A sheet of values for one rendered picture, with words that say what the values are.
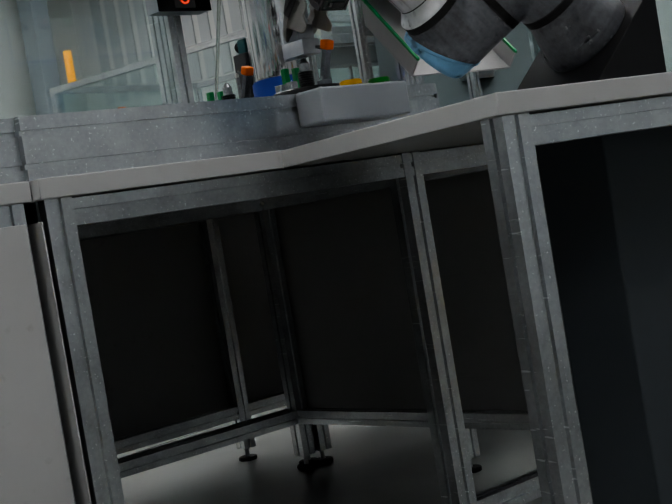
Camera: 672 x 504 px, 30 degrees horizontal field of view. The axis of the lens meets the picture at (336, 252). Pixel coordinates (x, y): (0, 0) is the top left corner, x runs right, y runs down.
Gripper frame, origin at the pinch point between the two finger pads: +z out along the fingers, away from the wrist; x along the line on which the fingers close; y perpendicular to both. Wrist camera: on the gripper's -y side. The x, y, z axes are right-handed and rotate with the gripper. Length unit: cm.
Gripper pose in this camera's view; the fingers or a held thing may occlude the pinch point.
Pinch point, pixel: (296, 33)
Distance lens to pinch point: 248.4
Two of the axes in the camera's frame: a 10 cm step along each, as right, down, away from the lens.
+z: -3.0, 8.0, 5.2
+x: 7.4, -1.5, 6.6
